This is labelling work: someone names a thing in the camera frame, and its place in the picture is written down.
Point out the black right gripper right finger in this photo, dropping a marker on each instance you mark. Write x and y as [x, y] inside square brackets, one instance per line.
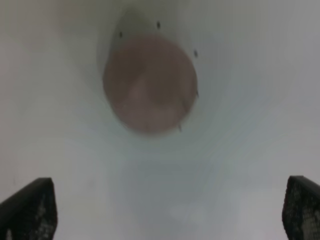
[301, 209]

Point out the pink peach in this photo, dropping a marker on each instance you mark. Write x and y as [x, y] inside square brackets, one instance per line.
[150, 83]

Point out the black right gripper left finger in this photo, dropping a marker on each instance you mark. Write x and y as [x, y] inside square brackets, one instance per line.
[31, 213]

